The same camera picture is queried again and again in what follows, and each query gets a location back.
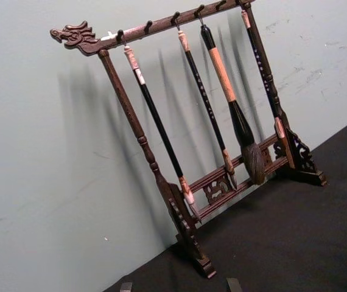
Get plain pale wall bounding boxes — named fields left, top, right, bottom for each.
left=0, top=0, right=347, bottom=292

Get black table cloth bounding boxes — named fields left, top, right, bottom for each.
left=102, top=111, right=347, bottom=292

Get thin black brush white characters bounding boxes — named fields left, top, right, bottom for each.
left=177, top=27, right=239, bottom=191

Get dark carved wooden brush rack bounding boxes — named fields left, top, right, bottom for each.
left=49, top=0, right=329, bottom=279

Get thick brush tan handle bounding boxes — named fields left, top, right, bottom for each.
left=199, top=23, right=266, bottom=186

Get thin black brush pink ends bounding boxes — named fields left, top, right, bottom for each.
left=122, top=42, right=203, bottom=223

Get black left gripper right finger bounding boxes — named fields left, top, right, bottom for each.
left=225, top=277, right=239, bottom=292

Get black brush white dotted characters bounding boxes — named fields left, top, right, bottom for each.
left=240, top=9, right=287, bottom=147

